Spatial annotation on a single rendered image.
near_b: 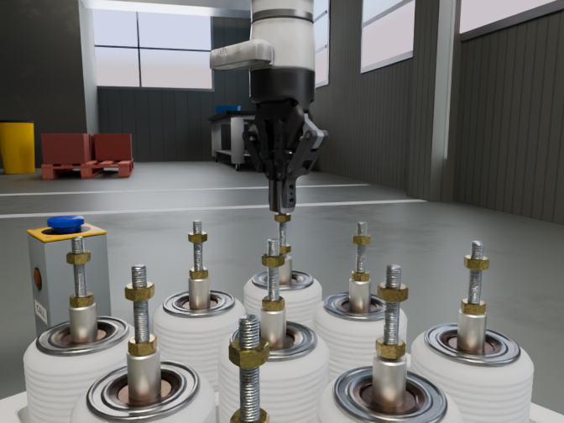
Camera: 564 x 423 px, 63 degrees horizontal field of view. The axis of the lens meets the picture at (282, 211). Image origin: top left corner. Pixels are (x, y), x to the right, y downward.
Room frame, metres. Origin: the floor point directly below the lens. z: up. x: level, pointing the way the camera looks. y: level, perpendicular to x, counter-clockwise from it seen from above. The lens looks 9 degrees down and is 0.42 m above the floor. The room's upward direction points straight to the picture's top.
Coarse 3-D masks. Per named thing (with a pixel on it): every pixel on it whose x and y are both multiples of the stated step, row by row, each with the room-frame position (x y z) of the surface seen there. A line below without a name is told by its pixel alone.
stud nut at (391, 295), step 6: (384, 282) 0.29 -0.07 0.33; (378, 288) 0.29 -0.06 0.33; (384, 288) 0.28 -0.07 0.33; (390, 288) 0.28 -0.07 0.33; (396, 288) 0.28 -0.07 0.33; (402, 288) 0.28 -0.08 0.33; (378, 294) 0.29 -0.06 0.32; (384, 294) 0.28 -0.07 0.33; (390, 294) 0.28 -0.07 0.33; (396, 294) 0.28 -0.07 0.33; (402, 294) 0.28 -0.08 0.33; (384, 300) 0.28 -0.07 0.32; (390, 300) 0.28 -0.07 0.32; (396, 300) 0.28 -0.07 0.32; (402, 300) 0.28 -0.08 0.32
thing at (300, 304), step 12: (252, 288) 0.52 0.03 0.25; (312, 288) 0.52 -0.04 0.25; (252, 300) 0.51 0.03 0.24; (288, 300) 0.49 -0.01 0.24; (300, 300) 0.50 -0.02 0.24; (312, 300) 0.51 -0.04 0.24; (252, 312) 0.51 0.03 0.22; (288, 312) 0.49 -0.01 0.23; (300, 312) 0.50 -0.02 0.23; (312, 312) 0.51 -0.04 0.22; (312, 324) 0.51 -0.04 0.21
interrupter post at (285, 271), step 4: (288, 256) 0.54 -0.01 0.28; (288, 260) 0.53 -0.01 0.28; (284, 264) 0.53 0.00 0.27; (288, 264) 0.53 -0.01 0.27; (280, 268) 0.53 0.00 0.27; (284, 268) 0.53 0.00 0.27; (288, 268) 0.53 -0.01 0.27; (280, 272) 0.53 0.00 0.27; (284, 272) 0.53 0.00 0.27; (288, 272) 0.53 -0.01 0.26; (280, 276) 0.53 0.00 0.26; (284, 276) 0.53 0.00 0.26; (288, 276) 0.53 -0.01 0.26; (280, 280) 0.53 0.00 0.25; (284, 280) 0.53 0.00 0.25; (288, 280) 0.53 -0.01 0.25
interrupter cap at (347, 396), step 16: (368, 368) 0.32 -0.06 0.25; (336, 384) 0.30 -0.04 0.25; (352, 384) 0.30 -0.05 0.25; (368, 384) 0.30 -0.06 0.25; (416, 384) 0.30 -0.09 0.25; (432, 384) 0.30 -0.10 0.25; (336, 400) 0.28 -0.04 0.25; (352, 400) 0.28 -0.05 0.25; (368, 400) 0.28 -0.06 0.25; (416, 400) 0.28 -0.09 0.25; (432, 400) 0.28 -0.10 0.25; (352, 416) 0.26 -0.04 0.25; (368, 416) 0.26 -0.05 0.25; (384, 416) 0.26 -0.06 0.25; (400, 416) 0.26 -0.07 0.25; (416, 416) 0.26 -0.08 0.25; (432, 416) 0.26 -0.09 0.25
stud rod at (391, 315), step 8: (392, 264) 0.29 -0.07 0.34; (392, 272) 0.28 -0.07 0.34; (400, 272) 0.29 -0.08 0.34; (392, 280) 0.28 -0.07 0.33; (384, 304) 0.29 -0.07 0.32; (392, 304) 0.28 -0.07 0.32; (384, 312) 0.29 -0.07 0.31; (392, 312) 0.28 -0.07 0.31; (384, 320) 0.28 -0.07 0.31; (392, 320) 0.28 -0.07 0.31; (384, 328) 0.28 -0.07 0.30; (392, 328) 0.28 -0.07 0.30; (384, 336) 0.28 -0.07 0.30; (392, 336) 0.28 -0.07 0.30
